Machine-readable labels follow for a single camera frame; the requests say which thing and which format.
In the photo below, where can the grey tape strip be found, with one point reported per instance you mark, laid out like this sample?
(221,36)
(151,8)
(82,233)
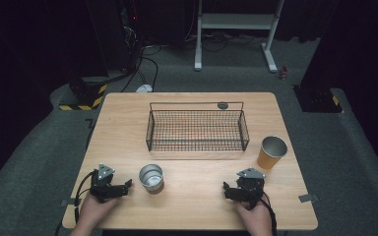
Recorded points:
(308,198)
(68,202)

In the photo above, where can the person's left hand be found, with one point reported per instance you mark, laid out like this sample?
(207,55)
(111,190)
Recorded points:
(93,211)

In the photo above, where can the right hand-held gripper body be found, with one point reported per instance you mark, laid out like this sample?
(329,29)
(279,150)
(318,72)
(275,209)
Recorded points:
(249,188)

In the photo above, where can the small red floor object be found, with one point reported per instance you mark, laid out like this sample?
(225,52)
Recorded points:
(284,72)

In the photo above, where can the black yellow striped base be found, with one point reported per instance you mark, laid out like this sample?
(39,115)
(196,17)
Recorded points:
(85,95)
(318,100)

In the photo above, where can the silver metal cup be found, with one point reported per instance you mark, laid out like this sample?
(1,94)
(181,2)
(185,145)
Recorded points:
(151,178)

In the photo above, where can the person's right hand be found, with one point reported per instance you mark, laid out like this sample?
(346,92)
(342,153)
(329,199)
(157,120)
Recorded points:
(259,219)

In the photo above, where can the orange cup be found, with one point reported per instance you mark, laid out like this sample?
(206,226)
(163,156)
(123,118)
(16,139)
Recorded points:
(267,160)

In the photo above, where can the grey round table grommet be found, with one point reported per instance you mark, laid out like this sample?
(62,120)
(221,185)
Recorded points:
(222,105)

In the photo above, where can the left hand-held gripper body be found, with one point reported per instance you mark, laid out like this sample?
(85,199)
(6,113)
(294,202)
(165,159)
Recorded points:
(101,187)

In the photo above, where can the white power adapter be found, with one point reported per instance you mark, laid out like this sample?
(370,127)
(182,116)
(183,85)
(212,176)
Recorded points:
(144,88)

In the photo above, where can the white metal stand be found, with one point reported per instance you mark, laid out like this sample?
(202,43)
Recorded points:
(236,21)

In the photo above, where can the dark computer tower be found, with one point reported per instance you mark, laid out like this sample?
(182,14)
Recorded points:
(118,32)

